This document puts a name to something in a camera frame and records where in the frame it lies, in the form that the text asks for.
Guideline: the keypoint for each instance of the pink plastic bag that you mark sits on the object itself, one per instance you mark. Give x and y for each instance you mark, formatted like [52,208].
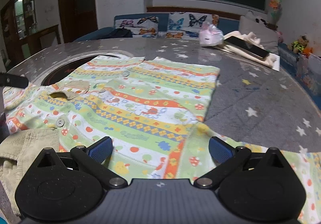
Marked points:
[209,37]

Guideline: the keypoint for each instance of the artificial flowers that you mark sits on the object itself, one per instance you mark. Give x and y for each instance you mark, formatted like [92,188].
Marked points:
[275,8]

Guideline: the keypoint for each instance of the translucent storage box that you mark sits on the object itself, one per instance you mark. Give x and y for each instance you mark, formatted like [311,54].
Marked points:
[311,75]

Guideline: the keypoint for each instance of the wooden display cabinet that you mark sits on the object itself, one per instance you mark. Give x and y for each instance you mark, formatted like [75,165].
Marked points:
[22,13]

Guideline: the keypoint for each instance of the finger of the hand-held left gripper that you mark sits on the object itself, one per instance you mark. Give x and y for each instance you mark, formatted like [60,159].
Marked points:
[13,80]

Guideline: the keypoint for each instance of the cream cloth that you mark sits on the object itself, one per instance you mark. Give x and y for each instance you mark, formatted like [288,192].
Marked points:
[268,63]

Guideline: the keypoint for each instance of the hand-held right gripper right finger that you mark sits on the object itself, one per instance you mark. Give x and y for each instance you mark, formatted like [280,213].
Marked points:
[220,150]

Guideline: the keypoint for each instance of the teddy bear toy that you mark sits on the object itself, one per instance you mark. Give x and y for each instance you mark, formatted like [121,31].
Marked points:
[301,45]

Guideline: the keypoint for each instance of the long butterfly-print cushion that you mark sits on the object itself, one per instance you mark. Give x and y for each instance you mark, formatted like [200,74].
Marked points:
[140,25]

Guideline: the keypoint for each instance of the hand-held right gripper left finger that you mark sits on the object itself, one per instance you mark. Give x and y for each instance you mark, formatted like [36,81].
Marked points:
[101,148]

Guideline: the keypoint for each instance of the square butterfly-print cushion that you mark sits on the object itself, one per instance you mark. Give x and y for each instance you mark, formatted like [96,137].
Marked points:
[188,23]

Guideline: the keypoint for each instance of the dark wooden door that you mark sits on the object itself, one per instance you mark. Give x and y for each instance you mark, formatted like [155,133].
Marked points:
[77,0]

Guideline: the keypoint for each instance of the wooden side table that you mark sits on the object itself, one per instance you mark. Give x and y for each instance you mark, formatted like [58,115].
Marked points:
[42,38]

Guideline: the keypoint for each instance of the beige pillow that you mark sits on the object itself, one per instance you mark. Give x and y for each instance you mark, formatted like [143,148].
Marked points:
[260,33]

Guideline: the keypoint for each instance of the round black built-in stove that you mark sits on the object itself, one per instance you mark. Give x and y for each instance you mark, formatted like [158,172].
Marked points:
[57,73]

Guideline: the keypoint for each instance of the dark jacket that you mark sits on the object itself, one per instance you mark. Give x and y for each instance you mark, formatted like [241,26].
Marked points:
[117,33]

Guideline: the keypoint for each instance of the grey star-print tablecloth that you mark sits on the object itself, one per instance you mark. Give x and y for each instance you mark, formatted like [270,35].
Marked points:
[250,88]

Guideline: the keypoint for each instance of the black phone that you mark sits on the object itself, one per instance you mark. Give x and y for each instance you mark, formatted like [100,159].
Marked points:
[248,47]

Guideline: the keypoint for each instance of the blue sofa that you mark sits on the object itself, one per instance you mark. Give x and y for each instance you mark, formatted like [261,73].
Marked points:
[163,20]

